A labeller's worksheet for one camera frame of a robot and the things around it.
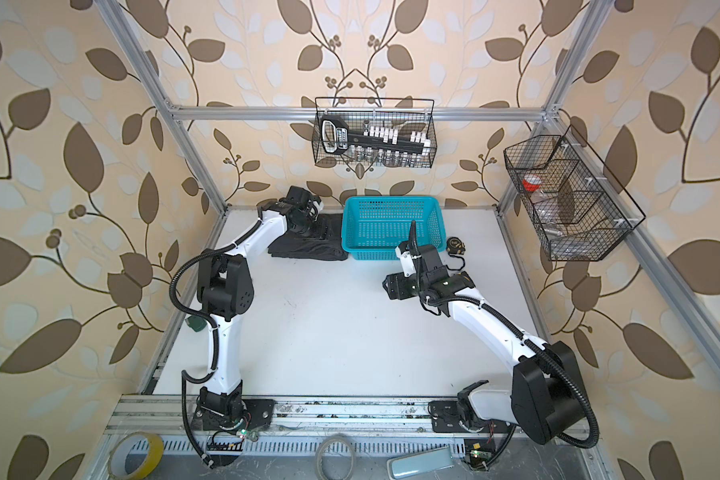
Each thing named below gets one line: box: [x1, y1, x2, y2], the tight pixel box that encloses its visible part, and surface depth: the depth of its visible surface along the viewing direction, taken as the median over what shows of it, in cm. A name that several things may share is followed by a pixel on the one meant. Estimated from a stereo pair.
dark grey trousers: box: [267, 213, 350, 261], surface depth 104 cm
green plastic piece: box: [185, 315, 207, 332], surface depth 91 cm
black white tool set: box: [320, 116, 431, 155], surface depth 84 cm
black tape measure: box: [446, 237, 466, 254], surface depth 107 cm
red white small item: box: [522, 174, 542, 192], surface depth 86 cm
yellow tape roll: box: [108, 432, 164, 480], surface depth 68 cm
